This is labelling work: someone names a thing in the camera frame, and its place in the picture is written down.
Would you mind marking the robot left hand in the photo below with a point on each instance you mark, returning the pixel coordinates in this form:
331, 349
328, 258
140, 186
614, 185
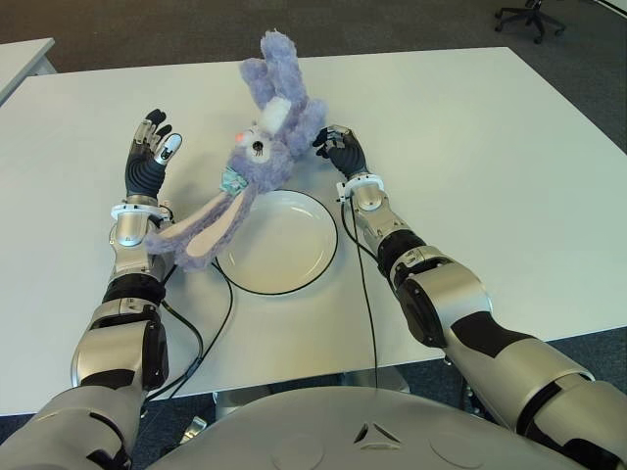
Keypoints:
142, 169

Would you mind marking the white table leg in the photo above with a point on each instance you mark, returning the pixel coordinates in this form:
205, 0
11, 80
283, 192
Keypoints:
377, 379
240, 399

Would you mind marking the metal bracket under table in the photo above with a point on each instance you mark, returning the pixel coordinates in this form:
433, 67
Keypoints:
193, 428
472, 396

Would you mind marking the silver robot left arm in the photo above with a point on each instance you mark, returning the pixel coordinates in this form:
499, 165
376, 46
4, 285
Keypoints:
127, 235

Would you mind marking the purple plush bunny doll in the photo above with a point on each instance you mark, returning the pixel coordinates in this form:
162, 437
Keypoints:
269, 152

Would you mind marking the black office chair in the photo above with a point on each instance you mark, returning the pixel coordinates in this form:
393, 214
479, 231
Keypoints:
531, 19

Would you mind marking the white plate black rim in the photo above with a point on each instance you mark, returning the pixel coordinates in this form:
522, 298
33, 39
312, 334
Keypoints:
284, 245

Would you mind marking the white neighbouring desk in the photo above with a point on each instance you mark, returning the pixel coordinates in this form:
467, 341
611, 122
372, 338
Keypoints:
22, 63

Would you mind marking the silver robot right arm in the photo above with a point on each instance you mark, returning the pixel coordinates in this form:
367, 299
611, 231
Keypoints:
441, 303

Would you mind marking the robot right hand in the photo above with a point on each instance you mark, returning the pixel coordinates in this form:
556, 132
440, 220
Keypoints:
348, 156

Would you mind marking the silver robot torso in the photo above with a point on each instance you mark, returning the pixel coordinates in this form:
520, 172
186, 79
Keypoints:
343, 431

